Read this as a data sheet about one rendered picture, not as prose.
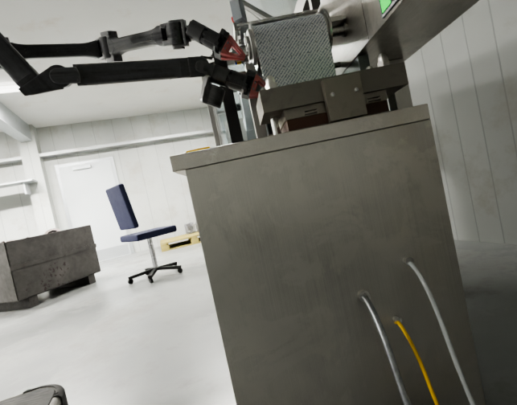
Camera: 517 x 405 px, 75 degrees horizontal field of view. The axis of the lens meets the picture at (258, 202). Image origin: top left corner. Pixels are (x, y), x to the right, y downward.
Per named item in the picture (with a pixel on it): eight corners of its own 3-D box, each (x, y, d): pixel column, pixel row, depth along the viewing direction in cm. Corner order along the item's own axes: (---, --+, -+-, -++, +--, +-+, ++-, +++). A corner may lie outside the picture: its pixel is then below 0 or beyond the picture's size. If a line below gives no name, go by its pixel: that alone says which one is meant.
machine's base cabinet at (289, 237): (244, 273, 337) (226, 188, 334) (307, 259, 340) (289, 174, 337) (255, 504, 86) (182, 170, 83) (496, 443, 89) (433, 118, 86)
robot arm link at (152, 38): (102, 63, 136) (95, 32, 132) (115, 63, 140) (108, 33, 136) (177, 50, 112) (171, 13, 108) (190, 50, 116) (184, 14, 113)
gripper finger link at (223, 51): (240, 63, 111) (215, 49, 110) (240, 71, 118) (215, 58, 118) (249, 44, 111) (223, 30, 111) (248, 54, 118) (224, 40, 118)
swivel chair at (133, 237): (179, 265, 460) (160, 180, 456) (188, 272, 399) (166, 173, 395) (125, 280, 434) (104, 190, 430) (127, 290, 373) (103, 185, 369)
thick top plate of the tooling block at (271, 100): (260, 125, 105) (256, 106, 105) (383, 100, 107) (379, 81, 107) (263, 112, 89) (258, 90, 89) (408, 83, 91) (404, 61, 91)
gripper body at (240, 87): (247, 90, 104) (223, 83, 103) (246, 100, 114) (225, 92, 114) (253, 70, 104) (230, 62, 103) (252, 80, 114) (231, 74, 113)
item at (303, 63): (269, 110, 110) (257, 53, 109) (340, 96, 111) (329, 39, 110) (269, 110, 109) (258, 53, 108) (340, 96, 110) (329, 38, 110)
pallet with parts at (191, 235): (219, 233, 782) (215, 216, 781) (229, 235, 693) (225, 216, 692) (159, 247, 738) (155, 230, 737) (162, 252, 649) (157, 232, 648)
